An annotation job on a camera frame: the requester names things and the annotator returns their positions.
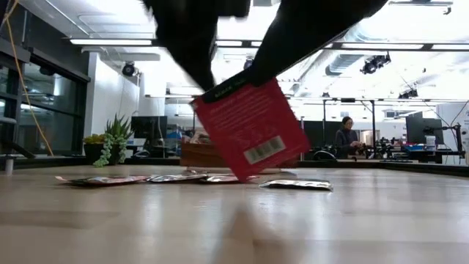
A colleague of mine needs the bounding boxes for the black partition panels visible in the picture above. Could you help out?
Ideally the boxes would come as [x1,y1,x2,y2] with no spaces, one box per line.
[302,120,344,162]

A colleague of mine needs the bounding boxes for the yellow hanging cable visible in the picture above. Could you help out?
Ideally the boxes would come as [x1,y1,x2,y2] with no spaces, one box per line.
[0,0,54,157]

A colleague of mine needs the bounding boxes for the black office chair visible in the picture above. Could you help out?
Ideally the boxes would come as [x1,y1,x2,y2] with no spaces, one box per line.
[311,149,340,162]

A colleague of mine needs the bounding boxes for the silver metal post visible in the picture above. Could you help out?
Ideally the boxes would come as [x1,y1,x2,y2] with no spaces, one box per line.
[3,153,15,176]

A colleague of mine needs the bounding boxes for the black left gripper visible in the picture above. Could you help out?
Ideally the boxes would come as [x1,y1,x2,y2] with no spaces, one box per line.
[142,0,252,91]

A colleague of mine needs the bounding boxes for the red strawberry tea bag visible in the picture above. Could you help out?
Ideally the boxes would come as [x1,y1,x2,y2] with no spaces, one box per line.
[192,67,311,183]

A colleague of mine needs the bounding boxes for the person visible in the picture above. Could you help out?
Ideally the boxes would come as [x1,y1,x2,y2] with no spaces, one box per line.
[333,116,363,159]

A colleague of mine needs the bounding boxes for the dark office desk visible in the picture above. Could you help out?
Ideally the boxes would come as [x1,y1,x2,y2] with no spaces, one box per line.
[379,148,466,165]

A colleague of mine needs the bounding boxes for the potted succulent plant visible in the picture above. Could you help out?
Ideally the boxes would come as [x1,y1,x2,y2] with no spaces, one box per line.
[83,113,135,169]

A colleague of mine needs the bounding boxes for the wooden tea organizer box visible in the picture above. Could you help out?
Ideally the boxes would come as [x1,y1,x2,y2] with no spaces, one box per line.
[179,141,300,169]

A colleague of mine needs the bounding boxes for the black computer monitor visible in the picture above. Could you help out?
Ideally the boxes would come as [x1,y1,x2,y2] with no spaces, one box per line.
[405,111,444,146]
[130,115,169,140]

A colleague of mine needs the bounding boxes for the black aluminium table frame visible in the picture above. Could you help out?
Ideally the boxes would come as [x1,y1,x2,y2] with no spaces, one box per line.
[0,155,469,177]

